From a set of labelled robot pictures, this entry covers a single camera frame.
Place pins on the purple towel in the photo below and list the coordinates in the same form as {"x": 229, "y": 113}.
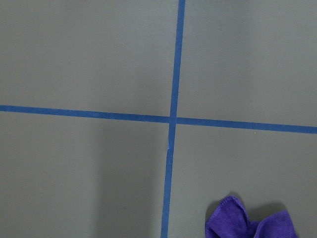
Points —
{"x": 230, "y": 220}

